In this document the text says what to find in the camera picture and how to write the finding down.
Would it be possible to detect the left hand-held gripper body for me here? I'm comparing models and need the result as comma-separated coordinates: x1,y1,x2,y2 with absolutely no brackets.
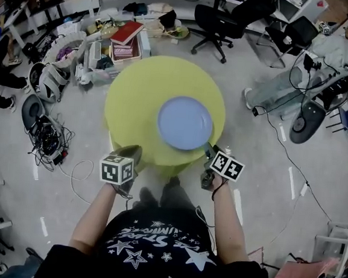
96,154,139,198

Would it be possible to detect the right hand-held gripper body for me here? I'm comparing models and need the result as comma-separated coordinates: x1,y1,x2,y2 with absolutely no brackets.
199,149,247,194

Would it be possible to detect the blue big plate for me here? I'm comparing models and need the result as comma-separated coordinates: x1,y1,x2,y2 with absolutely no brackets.
154,93,217,153

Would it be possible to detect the person's right forearm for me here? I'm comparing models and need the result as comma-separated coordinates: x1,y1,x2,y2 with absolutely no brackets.
207,181,255,267

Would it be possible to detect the person's left forearm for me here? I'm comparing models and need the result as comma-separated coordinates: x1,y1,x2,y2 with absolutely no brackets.
69,179,121,254

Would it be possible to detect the green cloth covered round table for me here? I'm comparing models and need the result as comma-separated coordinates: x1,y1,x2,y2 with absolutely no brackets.
99,50,232,181

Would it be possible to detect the black speaker on stand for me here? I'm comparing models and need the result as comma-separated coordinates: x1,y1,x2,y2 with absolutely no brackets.
288,98,328,147

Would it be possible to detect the cream storage bin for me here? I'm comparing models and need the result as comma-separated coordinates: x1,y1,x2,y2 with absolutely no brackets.
107,36,145,66

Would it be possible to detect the pink book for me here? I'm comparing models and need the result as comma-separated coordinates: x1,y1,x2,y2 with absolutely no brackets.
112,43,135,59

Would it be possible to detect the white woven basket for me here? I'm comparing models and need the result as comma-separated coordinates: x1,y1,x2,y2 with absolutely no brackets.
43,29,87,65

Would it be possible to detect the red book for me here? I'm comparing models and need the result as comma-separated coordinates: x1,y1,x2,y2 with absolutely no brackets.
109,19,145,47

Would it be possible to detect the black high-back office chair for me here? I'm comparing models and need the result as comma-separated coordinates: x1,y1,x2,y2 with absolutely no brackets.
185,0,279,69

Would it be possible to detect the white plastic crate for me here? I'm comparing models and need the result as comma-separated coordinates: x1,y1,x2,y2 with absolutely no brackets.
55,21,83,39

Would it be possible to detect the beige tote bag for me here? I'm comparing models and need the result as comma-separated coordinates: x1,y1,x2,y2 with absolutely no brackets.
144,1,179,40

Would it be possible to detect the black wrist strap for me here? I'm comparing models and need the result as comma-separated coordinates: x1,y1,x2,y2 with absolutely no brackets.
210,177,229,203

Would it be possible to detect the white floor cable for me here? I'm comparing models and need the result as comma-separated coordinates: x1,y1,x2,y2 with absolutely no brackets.
68,158,97,205

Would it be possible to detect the black floor cable with adapter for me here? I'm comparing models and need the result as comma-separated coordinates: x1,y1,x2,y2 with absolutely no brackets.
242,105,345,224

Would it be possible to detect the tangle of black cables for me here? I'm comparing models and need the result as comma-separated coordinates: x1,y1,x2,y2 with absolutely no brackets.
25,113,77,174

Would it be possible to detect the grey strapped hard-shell backpack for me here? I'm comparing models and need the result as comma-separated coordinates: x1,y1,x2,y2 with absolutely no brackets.
27,61,72,106

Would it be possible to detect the white wire rack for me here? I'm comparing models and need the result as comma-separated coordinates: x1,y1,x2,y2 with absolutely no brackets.
311,219,348,278

